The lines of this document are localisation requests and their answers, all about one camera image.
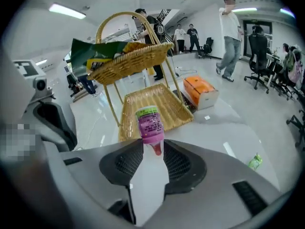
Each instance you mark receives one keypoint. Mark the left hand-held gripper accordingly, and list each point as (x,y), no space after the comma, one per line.
(26,73)

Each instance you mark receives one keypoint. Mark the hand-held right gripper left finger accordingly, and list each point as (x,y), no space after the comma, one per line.
(95,175)

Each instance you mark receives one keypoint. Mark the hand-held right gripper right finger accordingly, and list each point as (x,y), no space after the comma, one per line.
(214,175)

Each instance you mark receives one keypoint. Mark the small light green packet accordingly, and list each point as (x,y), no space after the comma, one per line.
(255,161)

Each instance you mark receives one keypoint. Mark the dark green snack bag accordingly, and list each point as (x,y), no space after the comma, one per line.
(83,54)

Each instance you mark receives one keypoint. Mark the yellow green snack packet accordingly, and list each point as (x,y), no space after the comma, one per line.
(97,62)

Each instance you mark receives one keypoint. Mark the purple label small bottle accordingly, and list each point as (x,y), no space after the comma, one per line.
(150,125)

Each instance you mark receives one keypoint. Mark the two-tier wicker basket container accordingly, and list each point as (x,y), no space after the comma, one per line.
(147,58)

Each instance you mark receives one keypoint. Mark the person's left forearm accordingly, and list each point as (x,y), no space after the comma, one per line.
(35,190)

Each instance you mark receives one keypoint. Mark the white table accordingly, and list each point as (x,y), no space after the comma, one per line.
(214,137)

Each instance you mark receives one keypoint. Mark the black office chair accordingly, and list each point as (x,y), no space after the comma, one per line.
(207,46)
(299,128)
(258,54)
(72,82)

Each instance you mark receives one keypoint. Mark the small white paper scrap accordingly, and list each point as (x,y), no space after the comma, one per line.
(207,117)

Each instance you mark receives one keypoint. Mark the orange tissue box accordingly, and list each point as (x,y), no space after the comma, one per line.
(197,89)

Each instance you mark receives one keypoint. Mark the ceiling light panel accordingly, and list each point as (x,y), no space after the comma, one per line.
(245,9)
(66,11)
(287,12)

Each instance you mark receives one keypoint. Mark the white office desk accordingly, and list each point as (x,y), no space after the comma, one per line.
(272,57)

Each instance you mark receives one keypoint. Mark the dark double door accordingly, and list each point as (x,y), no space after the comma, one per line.
(247,37)

